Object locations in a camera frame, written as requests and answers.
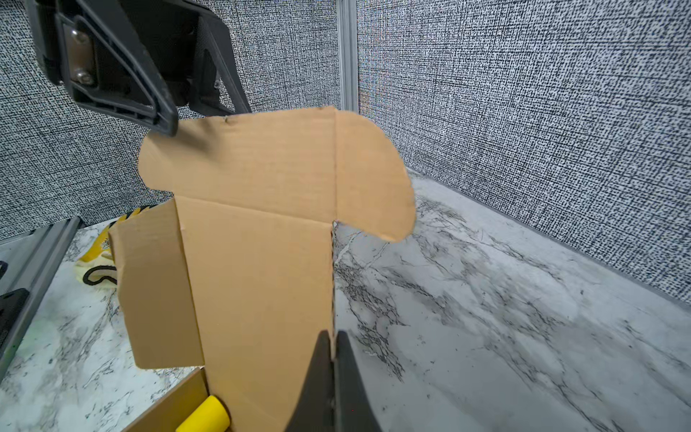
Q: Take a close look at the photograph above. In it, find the yellow work glove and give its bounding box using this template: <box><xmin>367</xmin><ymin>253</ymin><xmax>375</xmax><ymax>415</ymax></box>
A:
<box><xmin>76</xmin><ymin>204</ymin><xmax>155</xmax><ymax>289</ymax></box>

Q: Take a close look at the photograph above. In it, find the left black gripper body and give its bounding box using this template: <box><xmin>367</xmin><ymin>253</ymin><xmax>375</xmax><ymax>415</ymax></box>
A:
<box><xmin>23</xmin><ymin>0</ymin><xmax>203</xmax><ymax>136</ymax></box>

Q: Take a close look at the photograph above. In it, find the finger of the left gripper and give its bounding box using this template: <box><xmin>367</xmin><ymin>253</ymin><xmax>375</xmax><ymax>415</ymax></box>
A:
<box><xmin>189</xmin><ymin>13</ymin><xmax>252</xmax><ymax>116</ymax></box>

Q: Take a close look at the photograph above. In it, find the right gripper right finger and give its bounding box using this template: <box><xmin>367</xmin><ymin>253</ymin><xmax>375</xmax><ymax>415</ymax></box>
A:
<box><xmin>334</xmin><ymin>331</ymin><xmax>381</xmax><ymax>432</ymax></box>

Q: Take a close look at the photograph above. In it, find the small yellow bottle cap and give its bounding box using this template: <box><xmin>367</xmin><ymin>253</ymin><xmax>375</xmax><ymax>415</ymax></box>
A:
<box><xmin>176</xmin><ymin>396</ymin><xmax>230</xmax><ymax>432</ymax></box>

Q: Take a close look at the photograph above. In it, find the brown cardboard box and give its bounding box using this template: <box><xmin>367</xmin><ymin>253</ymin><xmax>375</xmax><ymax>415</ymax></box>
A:
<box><xmin>109</xmin><ymin>107</ymin><xmax>416</xmax><ymax>431</ymax></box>

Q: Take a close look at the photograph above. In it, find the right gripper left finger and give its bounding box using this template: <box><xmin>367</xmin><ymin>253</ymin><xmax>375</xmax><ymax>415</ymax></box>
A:
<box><xmin>284</xmin><ymin>330</ymin><xmax>335</xmax><ymax>432</ymax></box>

